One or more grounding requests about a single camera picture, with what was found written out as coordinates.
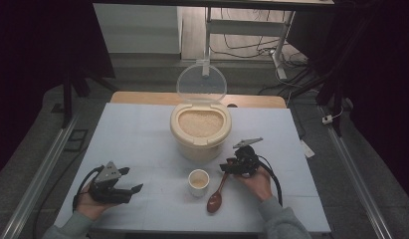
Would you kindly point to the white cup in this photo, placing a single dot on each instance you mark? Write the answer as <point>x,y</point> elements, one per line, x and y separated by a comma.
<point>198,191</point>

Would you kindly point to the white paper tag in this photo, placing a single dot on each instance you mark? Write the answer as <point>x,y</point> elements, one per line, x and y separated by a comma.
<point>307,149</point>

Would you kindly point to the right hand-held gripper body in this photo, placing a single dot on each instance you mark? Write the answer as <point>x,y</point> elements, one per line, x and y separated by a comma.
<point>246,161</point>

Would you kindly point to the dark curtain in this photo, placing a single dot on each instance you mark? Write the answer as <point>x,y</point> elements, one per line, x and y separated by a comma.
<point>26,49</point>
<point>384,66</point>

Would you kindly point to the brown wooden spoon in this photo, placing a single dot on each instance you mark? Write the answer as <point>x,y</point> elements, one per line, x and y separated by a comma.
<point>214,201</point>

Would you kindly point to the aluminium rail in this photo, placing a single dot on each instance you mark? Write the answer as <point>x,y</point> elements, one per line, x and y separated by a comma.
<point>354,179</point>
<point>39,172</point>

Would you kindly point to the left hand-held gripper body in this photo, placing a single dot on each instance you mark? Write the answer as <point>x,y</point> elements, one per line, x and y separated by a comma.
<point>105,192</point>

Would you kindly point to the white cabinet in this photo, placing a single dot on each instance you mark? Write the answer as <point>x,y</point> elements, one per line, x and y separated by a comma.
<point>135,30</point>

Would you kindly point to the cream plastic rice container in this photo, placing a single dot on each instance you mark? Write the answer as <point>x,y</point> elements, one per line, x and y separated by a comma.
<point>200,147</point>

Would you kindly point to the clear round container lid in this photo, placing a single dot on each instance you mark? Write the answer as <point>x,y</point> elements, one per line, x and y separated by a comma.
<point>202,81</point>

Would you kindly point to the small white box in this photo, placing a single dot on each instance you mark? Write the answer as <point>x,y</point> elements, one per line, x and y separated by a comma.
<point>327,119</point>

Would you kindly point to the person's left hand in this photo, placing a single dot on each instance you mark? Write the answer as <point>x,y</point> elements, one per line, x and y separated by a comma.
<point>91,207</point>

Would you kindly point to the bulk uncooked rice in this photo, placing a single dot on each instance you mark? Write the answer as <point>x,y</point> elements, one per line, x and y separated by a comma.
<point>200,123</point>

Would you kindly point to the pale blue table mat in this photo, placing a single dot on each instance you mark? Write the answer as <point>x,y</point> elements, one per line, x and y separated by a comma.
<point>135,139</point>

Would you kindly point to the black metal stand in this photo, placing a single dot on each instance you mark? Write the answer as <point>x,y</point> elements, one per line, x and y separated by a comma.
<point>67,99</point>

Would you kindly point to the white desk frame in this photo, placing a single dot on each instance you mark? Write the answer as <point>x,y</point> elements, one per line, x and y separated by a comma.
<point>245,27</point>

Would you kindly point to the person's right hand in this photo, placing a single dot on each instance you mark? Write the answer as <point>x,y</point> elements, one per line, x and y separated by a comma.
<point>256,186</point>

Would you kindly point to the small uncooked rice portion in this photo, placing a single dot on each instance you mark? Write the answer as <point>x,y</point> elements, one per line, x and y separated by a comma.
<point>198,182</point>

